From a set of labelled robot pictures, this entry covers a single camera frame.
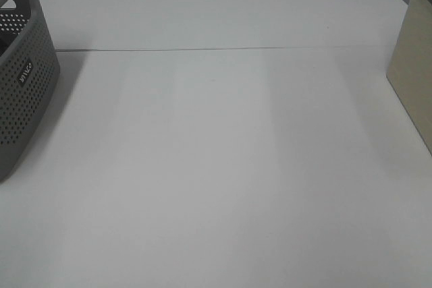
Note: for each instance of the grey perforated plastic basket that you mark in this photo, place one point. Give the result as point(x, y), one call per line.
point(29, 73)

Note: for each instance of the beige fabric bin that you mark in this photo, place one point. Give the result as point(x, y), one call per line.
point(409, 70)

